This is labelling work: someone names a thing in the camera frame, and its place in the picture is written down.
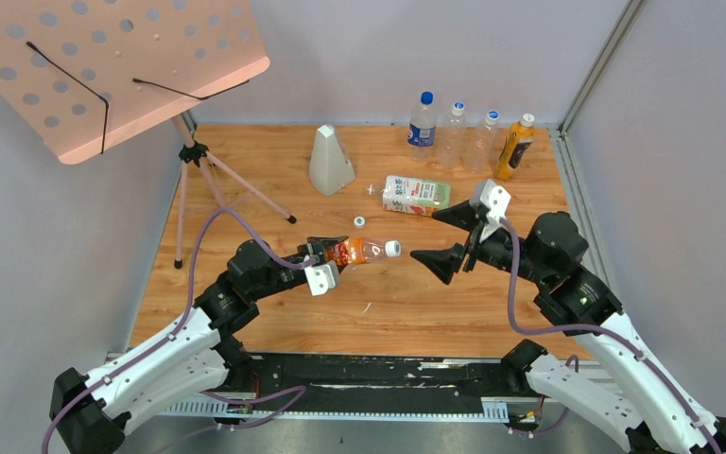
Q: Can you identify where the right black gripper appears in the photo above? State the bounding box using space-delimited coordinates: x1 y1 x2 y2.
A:
407 201 547 285

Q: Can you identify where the beige metronome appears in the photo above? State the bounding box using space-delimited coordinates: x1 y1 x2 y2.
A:
308 124 356 196

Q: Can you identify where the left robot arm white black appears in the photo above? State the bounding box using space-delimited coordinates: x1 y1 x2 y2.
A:
50 236 344 453

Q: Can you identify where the pink music stand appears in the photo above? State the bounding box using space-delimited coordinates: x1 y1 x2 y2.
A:
0 1 269 278

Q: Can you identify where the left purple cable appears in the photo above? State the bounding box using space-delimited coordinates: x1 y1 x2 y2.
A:
41 207 314 454

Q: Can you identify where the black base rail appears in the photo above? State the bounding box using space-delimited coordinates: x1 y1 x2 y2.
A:
96 352 602 422

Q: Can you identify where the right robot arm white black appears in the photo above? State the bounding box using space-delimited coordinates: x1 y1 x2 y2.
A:
411 202 726 453

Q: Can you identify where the clear empty bottle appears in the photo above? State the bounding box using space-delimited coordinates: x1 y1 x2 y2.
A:
436 101 467 168
463 110 499 173

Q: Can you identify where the clear empty bottle right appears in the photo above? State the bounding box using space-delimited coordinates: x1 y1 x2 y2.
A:
463 110 499 173

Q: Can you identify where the white bottle cap green print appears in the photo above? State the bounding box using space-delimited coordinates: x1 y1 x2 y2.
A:
384 240 402 258

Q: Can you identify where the orange juice bottle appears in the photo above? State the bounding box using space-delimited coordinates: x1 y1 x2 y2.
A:
495 113 535 181

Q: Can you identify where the white green label bottle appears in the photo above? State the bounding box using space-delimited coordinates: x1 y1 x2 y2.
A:
364 175 452 217

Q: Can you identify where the orange label plastic bottle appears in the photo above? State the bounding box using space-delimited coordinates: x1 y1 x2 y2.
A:
327 237 388 267

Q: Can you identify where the blue cap water bottle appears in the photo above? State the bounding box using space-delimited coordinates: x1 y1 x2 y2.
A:
407 91 437 161

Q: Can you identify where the clear empty bottle left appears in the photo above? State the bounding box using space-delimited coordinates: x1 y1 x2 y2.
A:
436 101 467 168

